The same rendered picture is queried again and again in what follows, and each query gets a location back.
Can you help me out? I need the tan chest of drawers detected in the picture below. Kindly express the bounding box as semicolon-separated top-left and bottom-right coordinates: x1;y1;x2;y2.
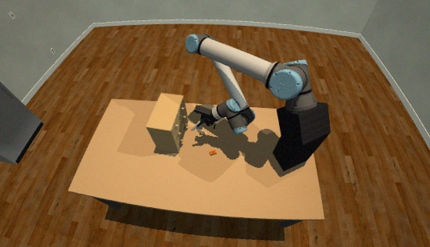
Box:
146;93;184;152

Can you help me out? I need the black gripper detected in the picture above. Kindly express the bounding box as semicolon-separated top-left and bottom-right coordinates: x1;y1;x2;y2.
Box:
192;110;218;131

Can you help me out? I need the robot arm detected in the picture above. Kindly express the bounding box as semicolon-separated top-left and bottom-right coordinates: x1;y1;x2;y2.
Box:
185;34;317;134

